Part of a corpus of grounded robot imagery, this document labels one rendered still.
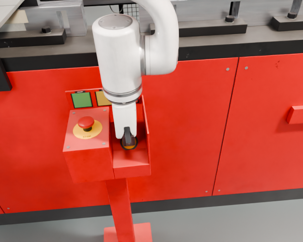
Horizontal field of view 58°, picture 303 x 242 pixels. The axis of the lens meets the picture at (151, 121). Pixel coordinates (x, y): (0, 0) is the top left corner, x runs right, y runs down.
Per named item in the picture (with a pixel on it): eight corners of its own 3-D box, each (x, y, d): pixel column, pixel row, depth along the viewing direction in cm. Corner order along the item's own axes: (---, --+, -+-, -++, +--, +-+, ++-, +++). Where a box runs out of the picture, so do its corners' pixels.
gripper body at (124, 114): (105, 76, 63) (111, 112, 71) (105, 106, 56) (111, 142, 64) (138, 73, 63) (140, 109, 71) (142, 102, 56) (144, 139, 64)
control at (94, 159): (73, 183, 71) (55, 132, 59) (79, 140, 83) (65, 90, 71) (150, 175, 72) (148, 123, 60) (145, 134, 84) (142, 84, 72)
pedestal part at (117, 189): (120, 254, 110) (101, 165, 75) (120, 239, 114) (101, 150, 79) (135, 252, 110) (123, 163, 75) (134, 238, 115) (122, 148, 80)
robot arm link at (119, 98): (102, 70, 61) (104, 80, 63) (101, 95, 55) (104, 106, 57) (139, 66, 62) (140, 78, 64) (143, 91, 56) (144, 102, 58)
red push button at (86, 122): (79, 137, 67) (76, 126, 65) (80, 126, 70) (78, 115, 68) (95, 135, 68) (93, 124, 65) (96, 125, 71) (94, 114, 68)
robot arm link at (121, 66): (145, 68, 61) (104, 69, 61) (143, 9, 52) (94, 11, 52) (145, 92, 55) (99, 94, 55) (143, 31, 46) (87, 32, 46)
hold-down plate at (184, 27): (150, 39, 85) (150, 30, 83) (149, 32, 89) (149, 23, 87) (246, 33, 87) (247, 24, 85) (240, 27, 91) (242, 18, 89)
